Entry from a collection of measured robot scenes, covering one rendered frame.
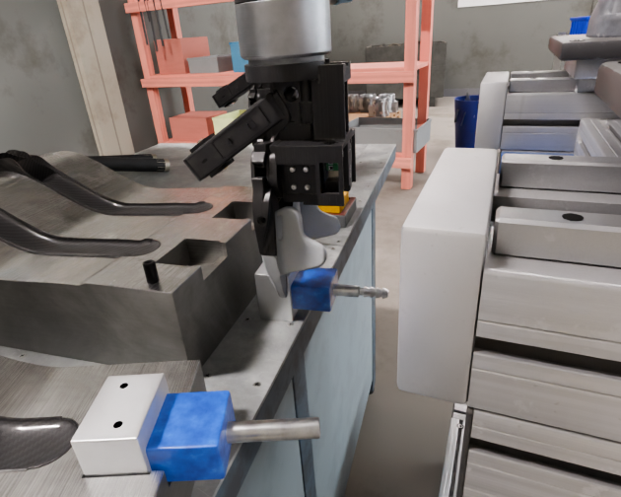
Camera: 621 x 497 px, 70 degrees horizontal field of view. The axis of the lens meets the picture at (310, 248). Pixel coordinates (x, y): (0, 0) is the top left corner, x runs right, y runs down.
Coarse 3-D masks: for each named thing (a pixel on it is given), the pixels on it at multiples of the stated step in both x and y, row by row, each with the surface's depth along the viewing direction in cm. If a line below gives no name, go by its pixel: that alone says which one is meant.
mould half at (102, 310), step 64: (0, 192) 51; (128, 192) 60; (192, 192) 59; (0, 256) 44; (64, 256) 43; (128, 256) 41; (256, 256) 50; (0, 320) 43; (64, 320) 40; (128, 320) 38; (192, 320) 38
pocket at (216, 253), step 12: (192, 240) 44; (204, 240) 44; (168, 252) 42; (180, 252) 44; (192, 252) 45; (204, 252) 44; (216, 252) 44; (180, 264) 44; (192, 264) 45; (204, 264) 45; (216, 264) 42; (204, 276) 40
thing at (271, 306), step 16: (256, 272) 44; (304, 272) 46; (320, 272) 46; (336, 272) 46; (256, 288) 45; (272, 288) 44; (288, 288) 44; (304, 288) 44; (320, 288) 43; (336, 288) 45; (352, 288) 45; (368, 288) 45; (384, 288) 44; (272, 304) 45; (288, 304) 45; (304, 304) 45; (320, 304) 44; (288, 320) 46
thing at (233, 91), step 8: (240, 80) 78; (224, 88) 79; (232, 88) 79; (240, 88) 79; (216, 96) 80; (224, 96) 80; (232, 96) 80; (240, 96) 83; (216, 104) 82; (224, 104) 81; (232, 104) 82
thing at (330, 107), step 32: (288, 64) 34; (320, 64) 35; (288, 96) 37; (320, 96) 36; (288, 128) 38; (320, 128) 37; (352, 128) 41; (256, 160) 37; (288, 160) 37; (320, 160) 36; (352, 160) 42; (288, 192) 39; (320, 192) 37
